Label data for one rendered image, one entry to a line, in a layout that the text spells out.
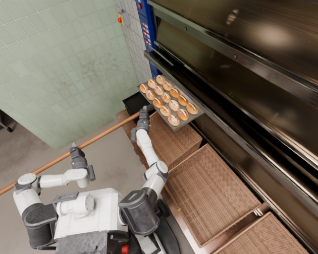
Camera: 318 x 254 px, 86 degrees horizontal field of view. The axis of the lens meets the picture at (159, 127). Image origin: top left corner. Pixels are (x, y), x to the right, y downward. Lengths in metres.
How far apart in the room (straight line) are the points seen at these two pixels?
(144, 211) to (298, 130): 0.66
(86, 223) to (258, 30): 0.95
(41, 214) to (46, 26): 1.70
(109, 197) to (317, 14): 0.90
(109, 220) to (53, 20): 1.85
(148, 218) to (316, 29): 0.81
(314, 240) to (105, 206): 1.04
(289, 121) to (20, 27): 2.13
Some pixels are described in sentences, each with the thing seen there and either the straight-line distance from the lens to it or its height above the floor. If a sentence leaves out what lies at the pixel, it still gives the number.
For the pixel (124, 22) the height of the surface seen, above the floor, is 1.45.
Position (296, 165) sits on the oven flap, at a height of 1.40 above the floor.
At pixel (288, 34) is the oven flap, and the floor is 1.80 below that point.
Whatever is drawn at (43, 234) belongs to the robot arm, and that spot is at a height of 1.36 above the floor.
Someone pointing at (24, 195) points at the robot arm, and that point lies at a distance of 1.08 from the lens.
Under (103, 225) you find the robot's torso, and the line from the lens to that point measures 0.79.
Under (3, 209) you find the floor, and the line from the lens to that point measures 3.20.
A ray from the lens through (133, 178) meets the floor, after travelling 2.34.
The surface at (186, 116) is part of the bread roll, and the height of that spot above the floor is 1.22.
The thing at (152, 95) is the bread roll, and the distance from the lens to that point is 1.32.
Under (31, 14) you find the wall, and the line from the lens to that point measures 2.13.
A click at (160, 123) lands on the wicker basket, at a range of 1.92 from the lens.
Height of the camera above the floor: 2.11
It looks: 53 degrees down
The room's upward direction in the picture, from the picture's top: 14 degrees counter-clockwise
